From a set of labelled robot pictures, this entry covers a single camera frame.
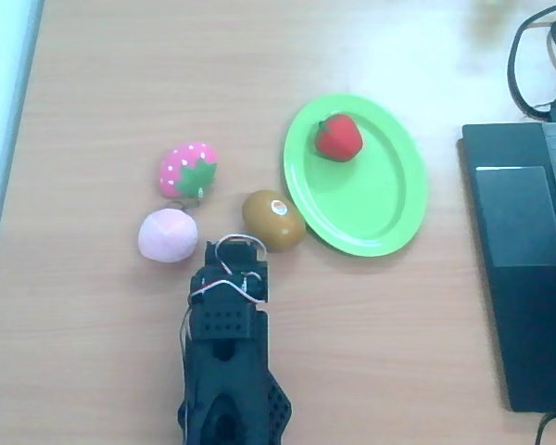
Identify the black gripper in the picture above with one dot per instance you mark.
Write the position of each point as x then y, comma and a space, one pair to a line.
235, 256

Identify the red plush strawberry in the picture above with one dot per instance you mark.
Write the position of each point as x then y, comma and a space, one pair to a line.
338, 139

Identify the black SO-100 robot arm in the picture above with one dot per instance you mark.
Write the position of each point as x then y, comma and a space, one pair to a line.
227, 371

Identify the pink plush strawberry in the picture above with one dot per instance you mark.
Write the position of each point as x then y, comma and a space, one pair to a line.
176, 167

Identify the green plastic plate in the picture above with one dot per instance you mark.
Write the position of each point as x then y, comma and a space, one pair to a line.
366, 204

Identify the brown kiwi with sticker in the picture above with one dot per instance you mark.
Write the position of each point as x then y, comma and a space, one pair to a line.
271, 225

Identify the pink plush peach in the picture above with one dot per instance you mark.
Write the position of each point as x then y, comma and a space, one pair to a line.
167, 236

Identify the black laptop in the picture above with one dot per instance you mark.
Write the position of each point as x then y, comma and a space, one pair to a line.
519, 278

